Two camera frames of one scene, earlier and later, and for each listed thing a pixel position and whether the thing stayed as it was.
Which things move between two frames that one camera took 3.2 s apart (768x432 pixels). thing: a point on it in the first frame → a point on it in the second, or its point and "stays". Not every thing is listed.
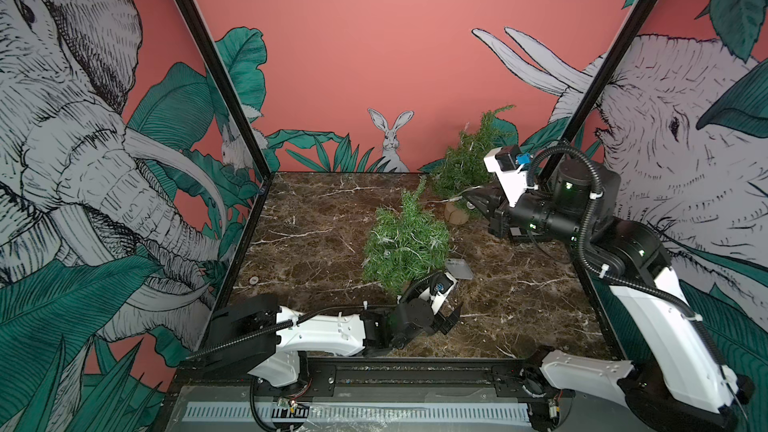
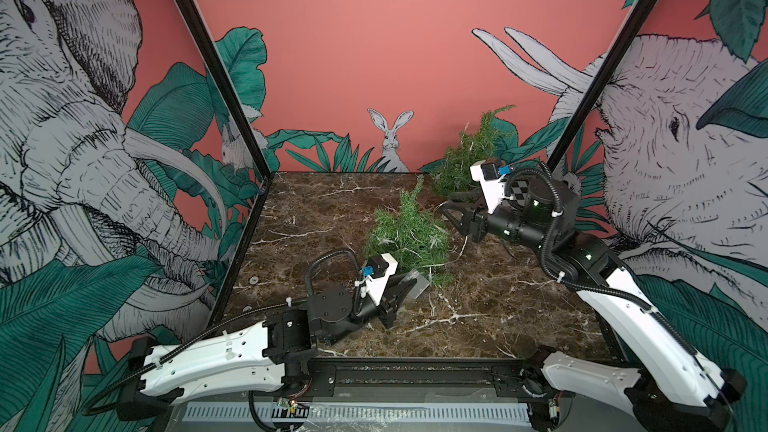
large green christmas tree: x=405 y=245 stays
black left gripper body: x=441 y=322 → x=384 y=308
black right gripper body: x=504 y=224 → x=480 y=230
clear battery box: x=460 y=268 → x=421 y=283
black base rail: x=476 y=378 stays
